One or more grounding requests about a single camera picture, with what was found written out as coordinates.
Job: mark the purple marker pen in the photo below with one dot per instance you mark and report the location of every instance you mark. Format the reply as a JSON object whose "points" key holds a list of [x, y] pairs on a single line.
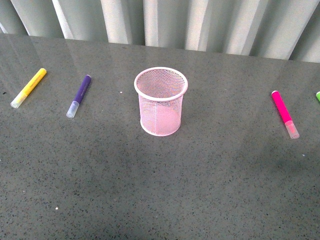
{"points": [[79, 97]]}

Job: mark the pink mesh pen cup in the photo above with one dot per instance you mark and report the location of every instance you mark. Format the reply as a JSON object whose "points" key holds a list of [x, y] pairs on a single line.
{"points": [[160, 94]]}

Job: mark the green marker pen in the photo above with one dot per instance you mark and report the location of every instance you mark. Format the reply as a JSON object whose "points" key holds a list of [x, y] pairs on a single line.
{"points": [[318, 96]]}

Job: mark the grey pleated curtain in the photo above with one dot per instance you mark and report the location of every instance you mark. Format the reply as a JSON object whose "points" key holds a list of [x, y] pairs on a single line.
{"points": [[278, 29]]}

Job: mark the yellow marker pen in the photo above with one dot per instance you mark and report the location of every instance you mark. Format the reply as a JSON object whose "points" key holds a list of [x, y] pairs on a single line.
{"points": [[28, 88]]}

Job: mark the pink marker pen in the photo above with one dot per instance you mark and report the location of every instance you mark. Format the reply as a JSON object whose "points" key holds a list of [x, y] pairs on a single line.
{"points": [[285, 115]]}

